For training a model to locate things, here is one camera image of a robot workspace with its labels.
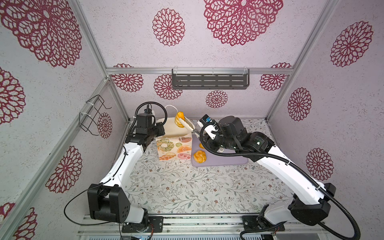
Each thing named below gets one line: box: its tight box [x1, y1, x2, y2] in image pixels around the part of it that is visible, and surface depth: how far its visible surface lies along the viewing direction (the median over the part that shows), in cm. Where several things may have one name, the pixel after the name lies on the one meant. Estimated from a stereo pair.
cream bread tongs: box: [179, 116, 200, 138], surface depth 67 cm
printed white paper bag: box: [155, 117, 193, 161], surface depth 89 cm
